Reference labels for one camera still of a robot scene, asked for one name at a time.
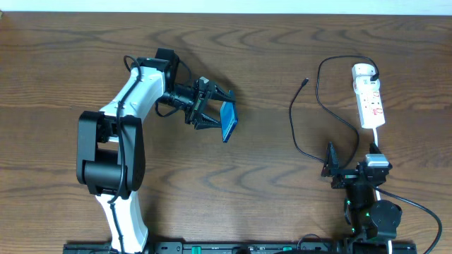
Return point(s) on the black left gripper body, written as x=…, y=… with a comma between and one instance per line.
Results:
x=198, y=103

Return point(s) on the white power strip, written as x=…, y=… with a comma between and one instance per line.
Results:
x=369, y=103

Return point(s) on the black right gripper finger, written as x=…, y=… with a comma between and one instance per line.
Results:
x=373, y=149
x=331, y=161

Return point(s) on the blue Galaxy smartphone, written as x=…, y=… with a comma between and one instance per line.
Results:
x=228, y=119

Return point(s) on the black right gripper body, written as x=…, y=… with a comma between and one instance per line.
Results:
x=345, y=178

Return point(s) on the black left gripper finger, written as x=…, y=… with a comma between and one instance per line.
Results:
x=218, y=94
x=203, y=121

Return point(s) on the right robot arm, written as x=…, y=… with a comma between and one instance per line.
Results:
x=374, y=222

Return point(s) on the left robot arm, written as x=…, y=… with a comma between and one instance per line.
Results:
x=110, y=144

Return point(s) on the white charger plug adapter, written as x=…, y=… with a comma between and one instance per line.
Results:
x=363, y=69

